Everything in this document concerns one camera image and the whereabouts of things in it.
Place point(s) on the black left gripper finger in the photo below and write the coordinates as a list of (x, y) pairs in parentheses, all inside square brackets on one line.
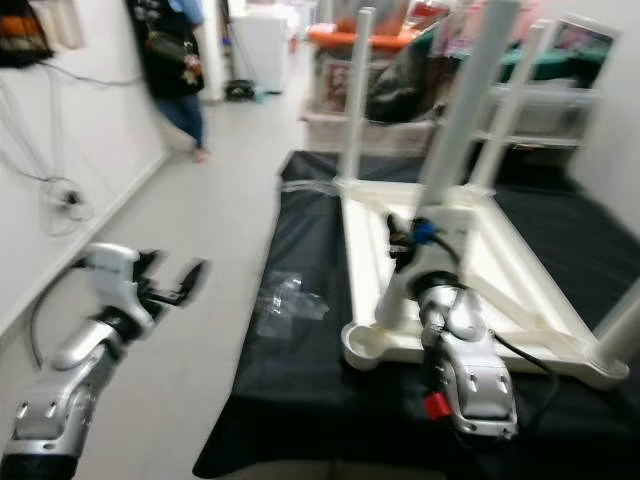
[(193, 278)]

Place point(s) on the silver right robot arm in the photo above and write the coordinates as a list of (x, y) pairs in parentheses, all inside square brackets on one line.
[(465, 380)]

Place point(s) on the clear tape strip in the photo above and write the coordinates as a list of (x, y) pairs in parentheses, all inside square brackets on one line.
[(310, 187)]

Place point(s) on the clear tape cross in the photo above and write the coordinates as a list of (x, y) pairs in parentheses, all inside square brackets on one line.
[(290, 305)]

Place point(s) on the white plastic table top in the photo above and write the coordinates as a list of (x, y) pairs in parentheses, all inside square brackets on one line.
[(510, 270)]

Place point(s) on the black power plug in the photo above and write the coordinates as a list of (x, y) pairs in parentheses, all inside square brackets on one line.
[(72, 198)]

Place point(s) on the shiny black bag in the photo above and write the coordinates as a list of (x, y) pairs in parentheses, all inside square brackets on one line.
[(405, 85)]

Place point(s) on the orange-lidded storage box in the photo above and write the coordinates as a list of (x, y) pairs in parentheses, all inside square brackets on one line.
[(325, 80)]

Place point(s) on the black tablecloth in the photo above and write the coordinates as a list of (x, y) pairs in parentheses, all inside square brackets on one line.
[(290, 420)]

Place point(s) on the clear plastic storage container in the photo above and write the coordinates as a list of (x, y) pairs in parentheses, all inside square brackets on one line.
[(560, 110)]

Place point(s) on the translucent pink plastic container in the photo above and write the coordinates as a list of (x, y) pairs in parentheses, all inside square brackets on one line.
[(465, 25)]

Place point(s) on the steel cooking pot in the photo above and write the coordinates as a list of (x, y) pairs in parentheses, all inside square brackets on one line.
[(385, 10)]

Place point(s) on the white chest freezer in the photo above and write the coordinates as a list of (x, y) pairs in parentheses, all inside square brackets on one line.
[(265, 45)]

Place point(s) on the black crossbody bag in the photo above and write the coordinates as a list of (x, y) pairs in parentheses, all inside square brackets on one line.
[(172, 52)]

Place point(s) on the green pot lid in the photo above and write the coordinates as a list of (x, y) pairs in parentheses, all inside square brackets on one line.
[(570, 62)]

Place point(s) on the person in black apron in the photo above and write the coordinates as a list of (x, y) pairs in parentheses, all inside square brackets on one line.
[(170, 20)]

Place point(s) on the framed picture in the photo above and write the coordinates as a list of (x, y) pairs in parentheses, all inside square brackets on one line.
[(585, 38)]

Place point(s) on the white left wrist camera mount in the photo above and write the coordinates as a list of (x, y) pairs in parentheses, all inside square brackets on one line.
[(110, 265)]

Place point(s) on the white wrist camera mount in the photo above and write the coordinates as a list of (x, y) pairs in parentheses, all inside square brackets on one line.
[(110, 265), (450, 225)]

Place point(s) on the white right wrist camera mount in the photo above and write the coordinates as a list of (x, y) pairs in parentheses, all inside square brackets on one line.
[(450, 225)]

